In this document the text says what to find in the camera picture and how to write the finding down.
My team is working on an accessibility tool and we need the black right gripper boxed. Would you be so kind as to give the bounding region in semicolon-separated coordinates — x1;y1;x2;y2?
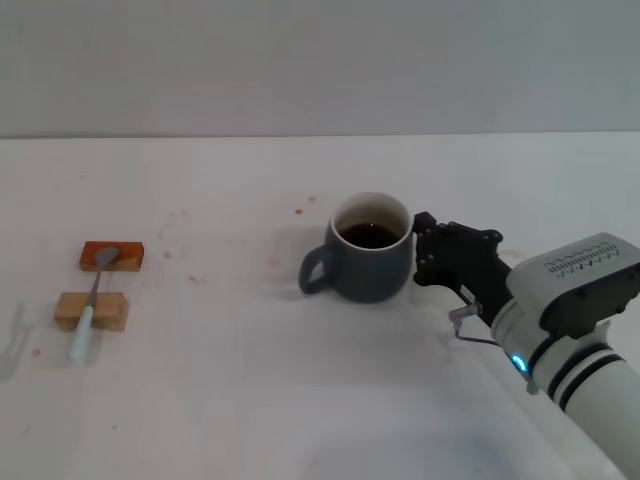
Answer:
412;211;514;332

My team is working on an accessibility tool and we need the dark grey ceramic mug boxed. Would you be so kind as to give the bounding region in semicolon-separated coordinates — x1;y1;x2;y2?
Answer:
298;191;417;305

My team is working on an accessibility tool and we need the metal spoon with blue handle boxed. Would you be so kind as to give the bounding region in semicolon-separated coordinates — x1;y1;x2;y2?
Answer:
68;246;121;362

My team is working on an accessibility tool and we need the reddish brown wooden block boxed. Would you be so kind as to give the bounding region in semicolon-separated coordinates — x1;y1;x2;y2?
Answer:
79;240;146;273

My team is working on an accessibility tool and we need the light wooden block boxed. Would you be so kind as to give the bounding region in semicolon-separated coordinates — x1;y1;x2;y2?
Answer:
54;291;130;333

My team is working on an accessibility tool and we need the thin grey gripper cable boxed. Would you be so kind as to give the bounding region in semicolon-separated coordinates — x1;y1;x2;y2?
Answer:
448;303;501;347

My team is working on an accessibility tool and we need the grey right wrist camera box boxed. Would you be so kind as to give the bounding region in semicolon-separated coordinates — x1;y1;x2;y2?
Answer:
504;231;640;342

